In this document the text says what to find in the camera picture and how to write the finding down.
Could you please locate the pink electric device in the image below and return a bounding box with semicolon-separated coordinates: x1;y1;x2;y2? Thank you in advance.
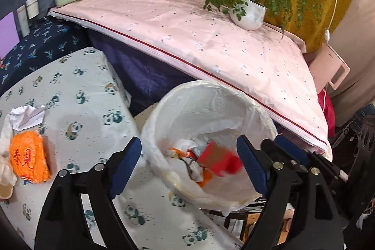
309;43;350;91

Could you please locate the white jar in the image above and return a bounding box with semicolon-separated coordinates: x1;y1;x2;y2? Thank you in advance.
26;0;39;19

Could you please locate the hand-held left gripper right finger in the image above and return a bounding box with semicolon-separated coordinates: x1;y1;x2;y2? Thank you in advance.
236;135;350;250

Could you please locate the white crumpled tissue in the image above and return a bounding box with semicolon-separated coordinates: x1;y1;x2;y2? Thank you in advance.
0;155;18;187

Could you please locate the white crumpled paper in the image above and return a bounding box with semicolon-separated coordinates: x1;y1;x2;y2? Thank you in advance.
9;105;47;131

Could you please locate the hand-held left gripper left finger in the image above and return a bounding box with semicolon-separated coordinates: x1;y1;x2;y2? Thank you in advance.
34;136;143;250

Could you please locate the beige paper cup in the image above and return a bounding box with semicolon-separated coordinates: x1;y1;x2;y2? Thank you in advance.
0;184;15;200

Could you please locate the purple card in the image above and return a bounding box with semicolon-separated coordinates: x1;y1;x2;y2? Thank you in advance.
0;11;20;60

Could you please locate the orange plastic bag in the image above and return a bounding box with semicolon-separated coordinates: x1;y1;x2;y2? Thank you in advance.
9;131;52;184

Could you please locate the bin with white plastic liner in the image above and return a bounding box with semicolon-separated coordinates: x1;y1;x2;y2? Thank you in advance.
141;80;279;217

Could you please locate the red paper box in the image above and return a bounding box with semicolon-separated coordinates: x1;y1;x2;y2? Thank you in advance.
196;142;244;177

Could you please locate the grey face mask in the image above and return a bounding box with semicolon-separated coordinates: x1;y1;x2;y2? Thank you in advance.
180;158;206;182

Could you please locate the white tube bottle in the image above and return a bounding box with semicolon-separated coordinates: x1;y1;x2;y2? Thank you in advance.
16;5;30;37

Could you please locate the dark purple cloth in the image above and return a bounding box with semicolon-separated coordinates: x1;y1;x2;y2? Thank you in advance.
88;33;206;117

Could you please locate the pink cloth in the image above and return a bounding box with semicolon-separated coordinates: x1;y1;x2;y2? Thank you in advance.
48;0;333;158

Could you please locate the red cloth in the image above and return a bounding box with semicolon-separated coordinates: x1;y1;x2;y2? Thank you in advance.
318;89;336;138

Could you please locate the crumpled snack wrapper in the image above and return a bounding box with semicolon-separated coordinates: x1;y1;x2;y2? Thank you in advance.
167;145;210;160

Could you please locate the navy patterned cloth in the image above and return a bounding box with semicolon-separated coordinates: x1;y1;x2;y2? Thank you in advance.
0;17;90;92

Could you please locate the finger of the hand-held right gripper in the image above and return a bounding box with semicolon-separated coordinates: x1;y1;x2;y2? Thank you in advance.
276;135;349;183
261;138;306;172

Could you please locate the panda printed sheet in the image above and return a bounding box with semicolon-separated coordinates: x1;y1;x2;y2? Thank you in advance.
0;46;244;250

